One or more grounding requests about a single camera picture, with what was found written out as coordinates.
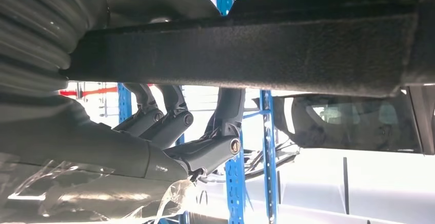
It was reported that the blue metal shelf rack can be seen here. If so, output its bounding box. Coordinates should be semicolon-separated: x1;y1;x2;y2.
117;0;278;224

